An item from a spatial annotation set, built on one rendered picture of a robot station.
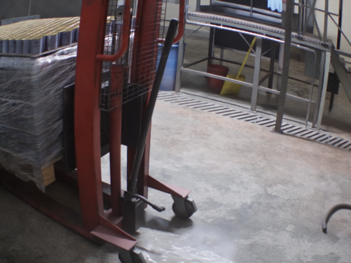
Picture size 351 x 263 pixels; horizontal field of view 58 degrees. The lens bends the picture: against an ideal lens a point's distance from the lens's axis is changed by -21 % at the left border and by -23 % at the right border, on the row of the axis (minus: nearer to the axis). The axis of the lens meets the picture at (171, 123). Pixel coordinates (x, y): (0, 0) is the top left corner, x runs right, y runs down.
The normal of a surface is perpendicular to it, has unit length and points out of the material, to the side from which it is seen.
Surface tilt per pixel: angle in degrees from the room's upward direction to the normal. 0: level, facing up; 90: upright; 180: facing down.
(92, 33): 90
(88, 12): 90
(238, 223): 0
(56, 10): 90
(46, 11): 90
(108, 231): 0
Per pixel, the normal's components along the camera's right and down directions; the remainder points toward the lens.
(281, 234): 0.07, -0.92
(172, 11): -0.45, 0.30
